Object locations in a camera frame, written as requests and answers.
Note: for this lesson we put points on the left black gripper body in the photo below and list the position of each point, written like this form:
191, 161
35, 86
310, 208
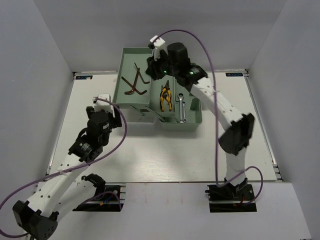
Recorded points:
114, 122

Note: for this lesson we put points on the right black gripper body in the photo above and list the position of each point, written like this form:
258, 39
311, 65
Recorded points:
161, 68

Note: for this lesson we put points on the long brown hex key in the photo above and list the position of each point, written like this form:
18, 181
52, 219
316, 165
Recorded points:
134, 84

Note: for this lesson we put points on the yellow needle-nose pliers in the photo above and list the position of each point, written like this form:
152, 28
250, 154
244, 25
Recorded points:
169, 95

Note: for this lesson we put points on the thin brown hex key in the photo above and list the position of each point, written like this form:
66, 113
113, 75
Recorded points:
137, 91

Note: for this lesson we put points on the green plastic toolbox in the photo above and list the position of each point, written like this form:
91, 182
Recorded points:
147, 106

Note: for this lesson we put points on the large silver ratchet wrench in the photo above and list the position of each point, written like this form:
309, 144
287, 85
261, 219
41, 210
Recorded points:
180, 98

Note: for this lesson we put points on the yellow combination pliers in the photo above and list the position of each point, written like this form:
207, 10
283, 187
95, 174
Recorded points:
163, 96

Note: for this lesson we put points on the small silver combination wrench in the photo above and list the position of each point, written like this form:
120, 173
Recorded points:
184, 112

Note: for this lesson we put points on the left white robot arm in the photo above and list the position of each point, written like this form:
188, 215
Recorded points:
67, 188

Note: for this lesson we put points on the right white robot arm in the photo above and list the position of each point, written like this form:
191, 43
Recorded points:
172, 60

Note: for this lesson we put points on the left blue table label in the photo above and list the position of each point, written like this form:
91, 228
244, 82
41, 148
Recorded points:
84, 77

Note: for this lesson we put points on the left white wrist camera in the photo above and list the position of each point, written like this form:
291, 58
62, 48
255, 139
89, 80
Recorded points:
102, 103

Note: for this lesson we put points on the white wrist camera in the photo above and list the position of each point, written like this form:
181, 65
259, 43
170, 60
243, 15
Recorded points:
102, 103
157, 44

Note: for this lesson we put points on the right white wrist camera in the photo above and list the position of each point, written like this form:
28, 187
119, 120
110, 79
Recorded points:
157, 44

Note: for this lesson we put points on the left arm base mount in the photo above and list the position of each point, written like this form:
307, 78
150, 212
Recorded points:
108, 197

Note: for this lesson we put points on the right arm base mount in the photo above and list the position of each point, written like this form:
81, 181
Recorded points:
231, 199

